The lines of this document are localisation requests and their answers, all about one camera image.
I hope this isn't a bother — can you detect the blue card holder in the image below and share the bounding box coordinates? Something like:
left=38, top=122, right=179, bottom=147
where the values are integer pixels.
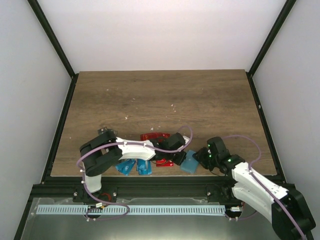
left=180, top=150, right=199, bottom=174

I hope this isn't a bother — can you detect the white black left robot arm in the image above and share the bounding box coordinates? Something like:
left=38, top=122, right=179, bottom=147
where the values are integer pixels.
left=77, top=130, right=192, bottom=202

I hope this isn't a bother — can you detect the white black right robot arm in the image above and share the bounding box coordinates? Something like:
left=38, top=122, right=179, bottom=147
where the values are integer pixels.
left=193, top=137, right=316, bottom=240

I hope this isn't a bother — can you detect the blue credit card pile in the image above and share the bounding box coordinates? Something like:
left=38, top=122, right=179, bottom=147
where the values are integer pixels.
left=136, top=159, right=152, bottom=176

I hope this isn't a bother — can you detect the red credit card pile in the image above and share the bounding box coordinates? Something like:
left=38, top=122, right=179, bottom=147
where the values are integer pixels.
left=140, top=132, right=170, bottom=141

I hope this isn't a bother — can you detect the black credit card pile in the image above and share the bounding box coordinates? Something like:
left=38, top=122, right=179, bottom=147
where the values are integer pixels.
left=97, top=126, right=118, bottom=136

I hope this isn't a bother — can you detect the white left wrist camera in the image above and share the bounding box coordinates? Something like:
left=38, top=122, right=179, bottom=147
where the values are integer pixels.
left=182, top=135, right=190, bottom=145

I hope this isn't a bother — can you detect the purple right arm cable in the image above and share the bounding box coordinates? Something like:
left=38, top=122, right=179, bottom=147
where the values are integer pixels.
left=223, top=134, right=307, bottom=240

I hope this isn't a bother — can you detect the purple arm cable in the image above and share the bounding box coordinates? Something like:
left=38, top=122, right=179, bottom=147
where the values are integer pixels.
left=75, top=125, right=194, bottom=222
left=223, top=134, right=307, bottom=240

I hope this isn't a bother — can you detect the grey metal base plate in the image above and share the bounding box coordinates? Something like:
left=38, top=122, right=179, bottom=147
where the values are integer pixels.
left=20, top=198, right=277, bottom=240

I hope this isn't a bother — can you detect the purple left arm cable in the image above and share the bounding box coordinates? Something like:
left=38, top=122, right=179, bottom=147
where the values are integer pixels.
left=75, top=125, right=194, bottom=222

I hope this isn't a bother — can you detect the black front frame rail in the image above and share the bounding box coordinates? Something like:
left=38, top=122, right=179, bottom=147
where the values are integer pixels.
left=30, top=174, right=236, bottom=199

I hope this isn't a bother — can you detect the light blue slotted cable duct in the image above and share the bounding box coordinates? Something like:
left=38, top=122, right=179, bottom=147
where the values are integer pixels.
left=36, top=204, right=226, bottom=216

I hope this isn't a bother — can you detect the black right frame post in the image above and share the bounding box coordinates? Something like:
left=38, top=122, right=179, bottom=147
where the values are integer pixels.
left=246, top=0, right=297, bottom=78

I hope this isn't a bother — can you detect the black frame post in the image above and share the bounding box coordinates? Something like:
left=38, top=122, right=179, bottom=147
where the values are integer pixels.
left=246, top=0, right=297, bottom=78
left=27, top=0, right=76, bottom=79

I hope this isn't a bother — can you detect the black left frame post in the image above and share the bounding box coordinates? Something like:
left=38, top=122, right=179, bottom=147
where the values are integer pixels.
left=27, top=0, right=76, bottom=79

